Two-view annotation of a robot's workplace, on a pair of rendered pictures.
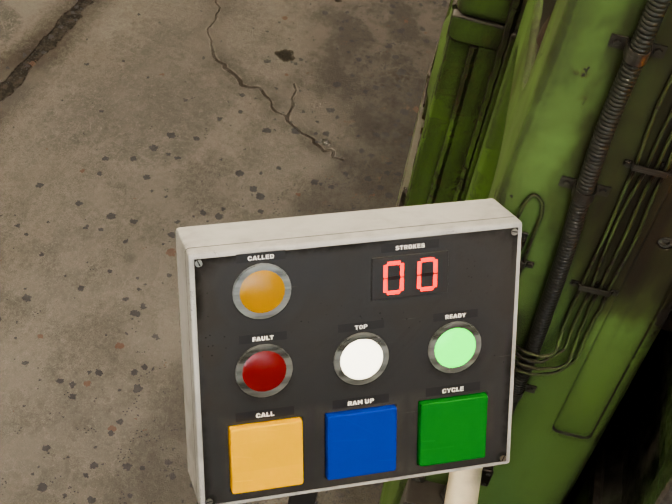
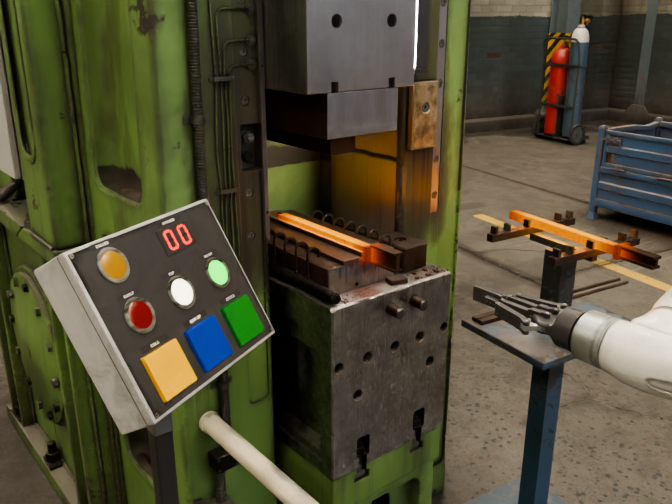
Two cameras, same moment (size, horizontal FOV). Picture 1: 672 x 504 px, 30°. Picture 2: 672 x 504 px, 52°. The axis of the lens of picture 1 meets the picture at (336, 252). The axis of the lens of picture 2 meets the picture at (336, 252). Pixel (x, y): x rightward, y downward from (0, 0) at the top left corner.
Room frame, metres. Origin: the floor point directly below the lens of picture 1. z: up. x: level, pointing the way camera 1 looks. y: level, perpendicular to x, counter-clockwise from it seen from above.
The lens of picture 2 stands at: (-0.20, 0.46, 1.52)
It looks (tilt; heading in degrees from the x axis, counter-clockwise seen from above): 19 degrees down; 318
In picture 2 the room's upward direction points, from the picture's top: straight up
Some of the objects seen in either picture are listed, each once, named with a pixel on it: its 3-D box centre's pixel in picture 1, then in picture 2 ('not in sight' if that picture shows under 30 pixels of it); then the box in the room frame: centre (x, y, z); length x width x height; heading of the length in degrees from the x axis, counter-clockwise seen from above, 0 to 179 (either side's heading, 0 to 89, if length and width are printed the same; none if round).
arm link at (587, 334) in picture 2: not in sight; (596, 338); (0.29, -0.58, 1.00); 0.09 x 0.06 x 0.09; 87
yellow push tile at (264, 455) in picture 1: (265, 453); (168, 370); (0.66, 0.03, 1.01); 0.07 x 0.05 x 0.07; 112
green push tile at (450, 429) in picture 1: (451, 427); (241, 320); (0.74, -0.16, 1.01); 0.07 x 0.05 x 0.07; 112
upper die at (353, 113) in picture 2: not in sight; (305, 103); (1.08, -0.59, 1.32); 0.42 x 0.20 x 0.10; 177
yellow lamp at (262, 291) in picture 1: (262, 291); (113, 265); (0.75, 0.06, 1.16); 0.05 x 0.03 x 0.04; 87
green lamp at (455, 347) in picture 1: (454, 347); (217, 272); (0.78, -0.14, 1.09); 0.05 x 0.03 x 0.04; 87
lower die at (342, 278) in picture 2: not in sight; (307, 246); (1.08, -0.59, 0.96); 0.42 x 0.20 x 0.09; 177
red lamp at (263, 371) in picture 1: (264, 370); (140, 315); (0.71, 0.05, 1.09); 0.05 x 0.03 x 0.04; 87
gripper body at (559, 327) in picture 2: not in sight; (559, 324); (0.37, -0.58, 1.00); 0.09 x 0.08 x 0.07; 177
